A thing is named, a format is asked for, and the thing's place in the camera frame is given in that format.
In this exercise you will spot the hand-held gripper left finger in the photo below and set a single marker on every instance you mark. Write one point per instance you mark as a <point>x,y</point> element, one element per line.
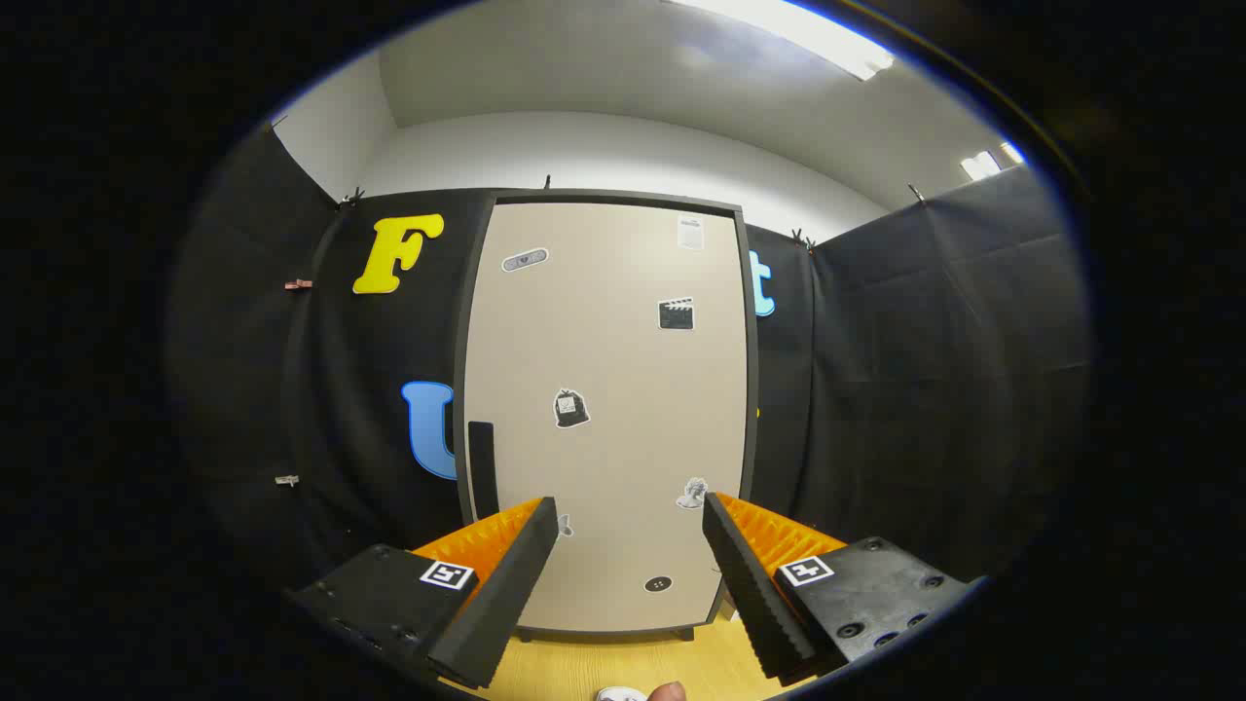
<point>506,594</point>

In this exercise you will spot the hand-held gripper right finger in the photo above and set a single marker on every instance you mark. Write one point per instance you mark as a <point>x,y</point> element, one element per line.
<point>754,594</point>

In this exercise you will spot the white canvas shoe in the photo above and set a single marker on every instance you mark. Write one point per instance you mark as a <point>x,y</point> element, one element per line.
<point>621,695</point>

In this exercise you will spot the grey shoe cabinet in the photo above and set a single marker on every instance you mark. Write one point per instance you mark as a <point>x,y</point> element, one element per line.
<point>753,370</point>

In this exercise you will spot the black backdrop cloth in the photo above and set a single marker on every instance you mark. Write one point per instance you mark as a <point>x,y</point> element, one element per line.
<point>925,389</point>

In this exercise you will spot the ceiling light panel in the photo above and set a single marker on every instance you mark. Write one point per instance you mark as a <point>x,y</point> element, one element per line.
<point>827,44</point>
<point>988,163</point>

